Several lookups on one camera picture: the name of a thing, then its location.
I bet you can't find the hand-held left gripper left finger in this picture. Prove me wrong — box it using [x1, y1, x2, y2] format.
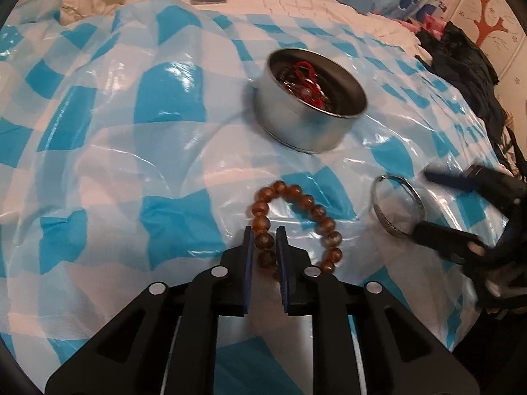
[44, 225, 254, 395]

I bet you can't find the blue checkered plastic sheet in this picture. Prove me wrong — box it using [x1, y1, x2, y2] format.
[0, 0, 511, 395]

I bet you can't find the pink cloth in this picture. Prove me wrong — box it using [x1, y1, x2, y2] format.
[401, 12, 445, 39]

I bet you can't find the brown bead bracelet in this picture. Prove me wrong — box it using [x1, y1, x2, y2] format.
[247, 180, 343, 282]

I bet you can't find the red string bracelet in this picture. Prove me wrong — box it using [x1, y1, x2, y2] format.
[280, 61, 331, 110]

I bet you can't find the round metal tin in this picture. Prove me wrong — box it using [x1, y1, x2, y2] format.
[252, 48, 368, 155]

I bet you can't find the silver bangle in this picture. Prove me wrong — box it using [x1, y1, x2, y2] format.
[371, 174, 425, 238]

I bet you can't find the black clothing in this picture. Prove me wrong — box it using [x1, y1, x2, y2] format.
[416, 20, 527, 182]

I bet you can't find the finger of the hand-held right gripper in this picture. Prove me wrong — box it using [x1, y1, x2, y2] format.
[412, 221, 491, 265]
[424, 164, 497, 193]

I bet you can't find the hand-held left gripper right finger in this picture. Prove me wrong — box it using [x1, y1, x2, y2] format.
[276, 225, 481, 395]

